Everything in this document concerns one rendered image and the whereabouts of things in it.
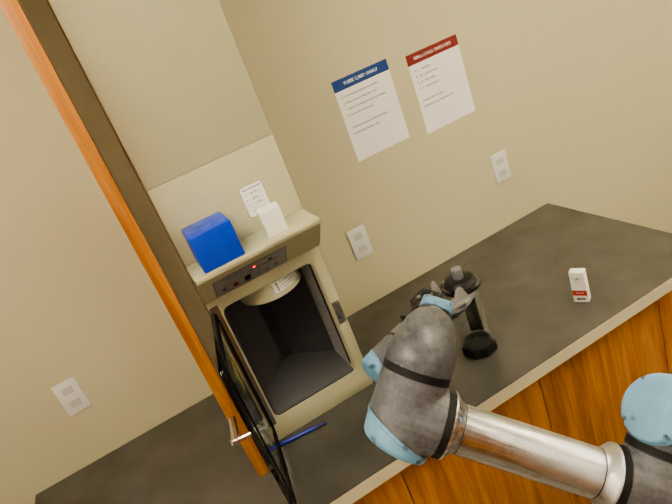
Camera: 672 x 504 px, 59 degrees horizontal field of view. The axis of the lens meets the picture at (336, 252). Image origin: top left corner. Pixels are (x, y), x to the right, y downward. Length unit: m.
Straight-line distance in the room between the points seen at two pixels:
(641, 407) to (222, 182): 0.97
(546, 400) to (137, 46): 1.36
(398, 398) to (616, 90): 1.96
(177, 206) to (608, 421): 1.38
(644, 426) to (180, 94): 1.10
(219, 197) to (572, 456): 0.91
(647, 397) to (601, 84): 1.72
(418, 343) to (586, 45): 1.80
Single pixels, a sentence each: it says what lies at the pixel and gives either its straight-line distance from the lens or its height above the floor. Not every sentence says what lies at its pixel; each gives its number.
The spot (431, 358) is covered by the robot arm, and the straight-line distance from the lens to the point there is 0.97.
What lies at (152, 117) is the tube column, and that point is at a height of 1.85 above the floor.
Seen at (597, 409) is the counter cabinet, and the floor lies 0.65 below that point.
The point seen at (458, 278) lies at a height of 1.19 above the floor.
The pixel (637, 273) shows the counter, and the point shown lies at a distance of 1.94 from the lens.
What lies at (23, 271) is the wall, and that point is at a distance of 1.87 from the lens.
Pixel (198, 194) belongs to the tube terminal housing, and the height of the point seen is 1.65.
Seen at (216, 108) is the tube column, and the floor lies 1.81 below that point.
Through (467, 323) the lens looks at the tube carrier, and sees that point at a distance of 1.64.
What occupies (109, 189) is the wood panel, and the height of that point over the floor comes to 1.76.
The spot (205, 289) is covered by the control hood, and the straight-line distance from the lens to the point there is 1.38.
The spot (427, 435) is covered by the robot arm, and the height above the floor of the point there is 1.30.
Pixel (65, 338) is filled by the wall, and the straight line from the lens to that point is 1.94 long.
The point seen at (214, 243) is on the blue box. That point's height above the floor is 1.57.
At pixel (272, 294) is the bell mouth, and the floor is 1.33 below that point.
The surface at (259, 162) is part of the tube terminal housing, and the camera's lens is 1.43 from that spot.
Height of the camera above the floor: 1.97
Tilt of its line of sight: 23 degrees down
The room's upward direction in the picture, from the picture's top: 21 degrees counter-clockwise
